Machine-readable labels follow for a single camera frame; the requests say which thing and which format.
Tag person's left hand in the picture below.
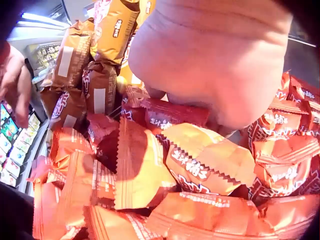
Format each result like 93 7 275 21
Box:
0 43 33 128

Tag person's right hand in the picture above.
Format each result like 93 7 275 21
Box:
128 0 293 138

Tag person's left fingers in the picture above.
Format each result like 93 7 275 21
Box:
12 87 33 128

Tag person's right fingers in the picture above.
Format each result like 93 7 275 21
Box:
149 85 176 104

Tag full shop shelf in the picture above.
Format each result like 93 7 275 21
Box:
0 42 62 188

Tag heap of brown snack bags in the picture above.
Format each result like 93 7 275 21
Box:
39 0 157 130

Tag pile of orange snack packets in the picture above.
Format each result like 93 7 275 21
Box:
32 71 320 240

